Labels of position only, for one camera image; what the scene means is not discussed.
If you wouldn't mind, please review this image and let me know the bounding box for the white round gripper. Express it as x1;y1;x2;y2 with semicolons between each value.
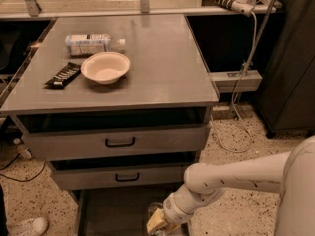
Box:
146;194;193;235

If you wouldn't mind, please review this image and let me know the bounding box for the clear plastic water bottle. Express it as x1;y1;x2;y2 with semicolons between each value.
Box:
148;202;164;219

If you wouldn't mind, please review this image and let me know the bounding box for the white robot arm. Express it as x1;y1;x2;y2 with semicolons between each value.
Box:
147;136;315;236

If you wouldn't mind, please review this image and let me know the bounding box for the grey middle drawer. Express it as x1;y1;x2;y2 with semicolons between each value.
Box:
51;151;199;190

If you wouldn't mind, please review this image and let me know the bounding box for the grey drawer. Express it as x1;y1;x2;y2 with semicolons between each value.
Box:
19;107;210;161
51;151;199;190
73;183;180;236

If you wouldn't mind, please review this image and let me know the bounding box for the grey bottom drawer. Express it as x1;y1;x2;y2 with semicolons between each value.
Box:
73;183;180;236

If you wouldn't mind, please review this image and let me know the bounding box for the grey drawer cabinet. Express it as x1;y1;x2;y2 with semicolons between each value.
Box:
1;14;218;236

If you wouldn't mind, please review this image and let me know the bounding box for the grey top drawer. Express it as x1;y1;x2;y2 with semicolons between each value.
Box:
19;107;210;161

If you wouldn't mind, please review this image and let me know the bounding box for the white labelled plastic bottle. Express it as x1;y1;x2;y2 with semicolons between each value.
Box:
65;34;126;56

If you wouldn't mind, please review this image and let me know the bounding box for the white sneaker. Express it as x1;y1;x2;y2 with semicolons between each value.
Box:
7;217;49;236

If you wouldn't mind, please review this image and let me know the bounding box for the grey metal beam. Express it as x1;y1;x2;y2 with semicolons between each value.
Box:
209;70;262;93

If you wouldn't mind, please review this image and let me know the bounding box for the white plug adapter on floor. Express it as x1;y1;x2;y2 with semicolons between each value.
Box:
13;138;32;159

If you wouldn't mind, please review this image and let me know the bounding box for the white paper bowl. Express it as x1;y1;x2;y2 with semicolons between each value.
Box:
81;52;130;85

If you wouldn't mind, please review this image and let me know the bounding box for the dark cabinet at right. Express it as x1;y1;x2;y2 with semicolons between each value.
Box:
255;0;315;138

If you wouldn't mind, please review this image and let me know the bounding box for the black snack bar wrapper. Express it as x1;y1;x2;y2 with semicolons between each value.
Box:
45;62;81;89

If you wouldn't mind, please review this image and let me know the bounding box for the white power strip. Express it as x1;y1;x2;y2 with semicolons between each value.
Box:
212;0;254;17

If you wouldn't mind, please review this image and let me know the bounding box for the black floor cable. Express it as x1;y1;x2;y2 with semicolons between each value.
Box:
0;152;48;183

